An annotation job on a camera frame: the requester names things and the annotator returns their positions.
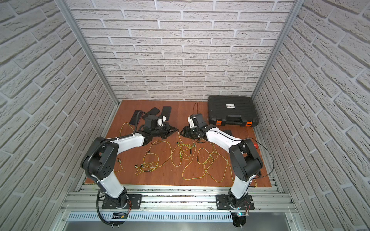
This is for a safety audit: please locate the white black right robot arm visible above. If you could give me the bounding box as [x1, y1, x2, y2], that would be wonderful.
[180, 125, 264, 209]

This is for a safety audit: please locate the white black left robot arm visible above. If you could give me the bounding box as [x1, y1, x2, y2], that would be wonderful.
[81, 106, 178, 209]

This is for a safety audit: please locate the black phone far left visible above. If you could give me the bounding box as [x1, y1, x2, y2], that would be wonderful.
[129, 110, 142, 125]

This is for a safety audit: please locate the black plastic tool case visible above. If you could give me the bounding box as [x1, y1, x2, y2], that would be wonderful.
[208, 95, 259, 127]

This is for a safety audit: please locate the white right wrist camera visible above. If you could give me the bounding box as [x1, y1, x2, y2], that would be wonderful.
[188, 115, 197, 128]

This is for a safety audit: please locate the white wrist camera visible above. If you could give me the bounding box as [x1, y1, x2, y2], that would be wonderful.
[156, 116, 166, 128]
[188, 115, 197, 128]

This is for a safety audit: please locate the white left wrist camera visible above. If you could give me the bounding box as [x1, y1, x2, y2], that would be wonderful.
[156, 116, 166, 128]

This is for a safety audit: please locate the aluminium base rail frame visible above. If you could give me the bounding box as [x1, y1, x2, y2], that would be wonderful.
[51, 184, 304, 231]

